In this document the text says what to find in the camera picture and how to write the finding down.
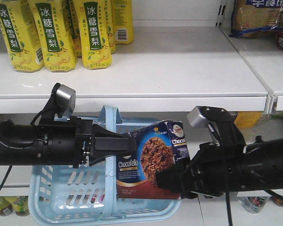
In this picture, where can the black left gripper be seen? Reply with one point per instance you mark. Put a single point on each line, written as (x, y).
(98, 143)

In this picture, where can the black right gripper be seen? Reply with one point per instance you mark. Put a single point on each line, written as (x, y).
(213, 171)

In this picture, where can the blue Chocofello cookie box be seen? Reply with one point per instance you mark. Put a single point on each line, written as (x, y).
(159, 147)

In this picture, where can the light blue plastic basket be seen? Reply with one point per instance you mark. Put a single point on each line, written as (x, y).
(87, 196)

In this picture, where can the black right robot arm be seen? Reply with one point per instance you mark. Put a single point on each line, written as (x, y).
(262, 167)

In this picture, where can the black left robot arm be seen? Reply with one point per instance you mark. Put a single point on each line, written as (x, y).
(74, 142)

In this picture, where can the clear cookie tub yellow label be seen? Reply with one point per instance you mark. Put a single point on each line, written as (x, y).
(247, 119)

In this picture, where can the white store shelving unit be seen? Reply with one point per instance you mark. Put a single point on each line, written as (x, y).
(182, 56)

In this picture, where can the yellow pear drink bottle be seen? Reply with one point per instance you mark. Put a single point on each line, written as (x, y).
(20, 35)
(93, 34)
(123, 21)
(57, 45)

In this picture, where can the biscuit bag blue trim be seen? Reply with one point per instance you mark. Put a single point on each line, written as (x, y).
(256, 18)

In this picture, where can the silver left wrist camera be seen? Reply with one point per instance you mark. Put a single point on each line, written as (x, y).
(63, 100)

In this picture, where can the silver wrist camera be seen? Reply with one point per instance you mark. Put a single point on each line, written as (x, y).
(63, 100)
(200, 116)

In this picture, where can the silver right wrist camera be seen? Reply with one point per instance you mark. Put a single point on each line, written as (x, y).
(200, 116)

